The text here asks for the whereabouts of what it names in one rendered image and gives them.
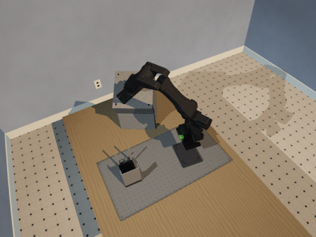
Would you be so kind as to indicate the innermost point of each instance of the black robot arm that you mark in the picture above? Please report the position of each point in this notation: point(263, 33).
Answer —
point(186, 107)

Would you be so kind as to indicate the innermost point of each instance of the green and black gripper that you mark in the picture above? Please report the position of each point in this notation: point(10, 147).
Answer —
point(181, 132)

